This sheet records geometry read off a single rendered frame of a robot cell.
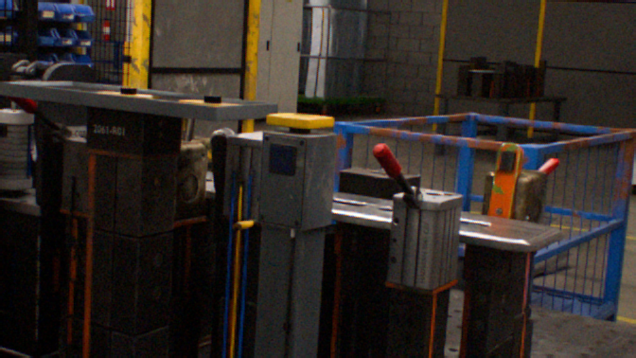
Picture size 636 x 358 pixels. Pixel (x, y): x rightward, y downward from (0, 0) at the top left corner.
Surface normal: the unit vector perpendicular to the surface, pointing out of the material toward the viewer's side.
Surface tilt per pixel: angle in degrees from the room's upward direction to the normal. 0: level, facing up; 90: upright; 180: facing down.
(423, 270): 90
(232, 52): 90
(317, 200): 90
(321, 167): 90
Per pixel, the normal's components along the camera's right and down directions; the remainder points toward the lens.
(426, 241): -0.52, 0.09
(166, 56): 0.84, 0.15
